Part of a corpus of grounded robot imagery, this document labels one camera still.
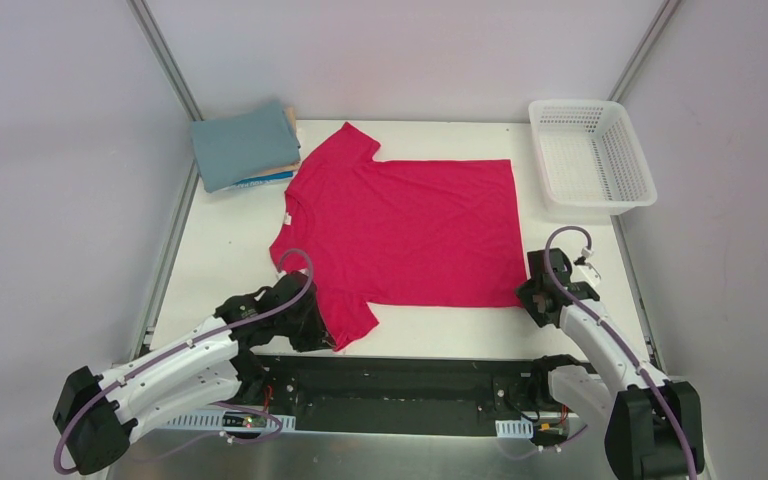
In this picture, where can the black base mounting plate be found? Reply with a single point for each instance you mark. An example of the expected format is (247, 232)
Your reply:
(397, 396)

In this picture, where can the left white cable duct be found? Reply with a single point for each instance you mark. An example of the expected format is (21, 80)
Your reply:
(231, 421)

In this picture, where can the red t shirt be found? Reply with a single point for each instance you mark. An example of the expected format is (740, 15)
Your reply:
(420, 233)

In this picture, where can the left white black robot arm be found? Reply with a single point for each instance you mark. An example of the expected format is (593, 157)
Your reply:
(99, 416)

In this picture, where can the aluminium corner post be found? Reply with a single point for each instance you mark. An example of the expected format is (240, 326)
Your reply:
(165, 57)
(659, 24)

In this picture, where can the aluminium frame rail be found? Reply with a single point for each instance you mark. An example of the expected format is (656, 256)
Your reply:
(177, 389)

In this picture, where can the white cable duct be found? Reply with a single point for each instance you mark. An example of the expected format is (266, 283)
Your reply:
(231, 421)
(515, 429)

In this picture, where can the right aluminium corner post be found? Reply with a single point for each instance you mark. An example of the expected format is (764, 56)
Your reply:
(659, 24)

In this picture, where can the folded teal t shirt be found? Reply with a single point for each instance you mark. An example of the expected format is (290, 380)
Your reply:
(228, 150)

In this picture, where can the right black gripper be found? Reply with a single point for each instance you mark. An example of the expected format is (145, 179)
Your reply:
(537, 302)

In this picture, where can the white plastic basket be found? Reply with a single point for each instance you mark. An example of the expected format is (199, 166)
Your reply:
(589, 158)

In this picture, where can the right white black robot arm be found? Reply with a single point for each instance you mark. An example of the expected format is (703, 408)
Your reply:
(651, 424)

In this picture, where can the left aluminium corner post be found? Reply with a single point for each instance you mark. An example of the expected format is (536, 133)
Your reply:
(165, 57)

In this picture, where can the folded blue white t shirt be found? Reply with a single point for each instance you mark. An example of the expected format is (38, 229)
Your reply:
(263, 180)

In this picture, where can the folded beige t shirt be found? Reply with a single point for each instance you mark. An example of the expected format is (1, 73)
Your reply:
(291, 118)

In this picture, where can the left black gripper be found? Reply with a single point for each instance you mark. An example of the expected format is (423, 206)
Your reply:
(314, 329)

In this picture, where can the right white cable duct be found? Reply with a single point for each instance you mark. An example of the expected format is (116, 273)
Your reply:
(515, 429)

